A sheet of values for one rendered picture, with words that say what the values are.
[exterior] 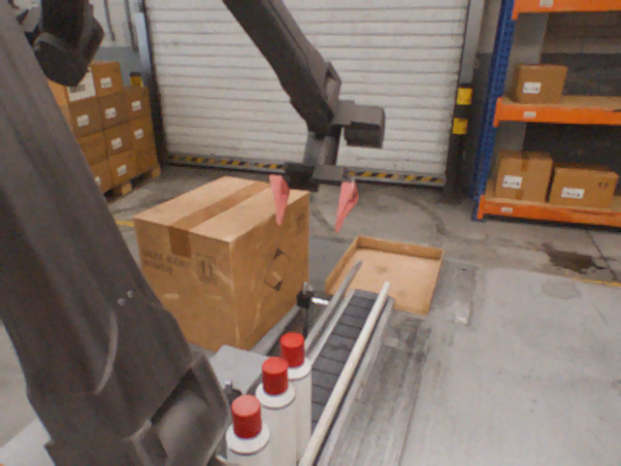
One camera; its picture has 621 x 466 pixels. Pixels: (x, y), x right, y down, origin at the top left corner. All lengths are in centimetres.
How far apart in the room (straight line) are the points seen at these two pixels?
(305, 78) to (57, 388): 54
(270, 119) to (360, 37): 115
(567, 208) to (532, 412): 311
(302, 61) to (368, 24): 376
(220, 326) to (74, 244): 74
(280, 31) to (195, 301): 55
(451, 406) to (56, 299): 81
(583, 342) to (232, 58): 415
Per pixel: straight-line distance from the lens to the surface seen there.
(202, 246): 88
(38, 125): 23
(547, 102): 385
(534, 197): 402
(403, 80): 442
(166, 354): 25
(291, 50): 67
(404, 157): 455
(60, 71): 86
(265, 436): 58
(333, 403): 80
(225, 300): 90
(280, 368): 60
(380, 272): 132
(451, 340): 110
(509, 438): 93
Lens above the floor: 148
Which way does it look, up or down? 25 degrees down
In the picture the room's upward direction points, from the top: straight up
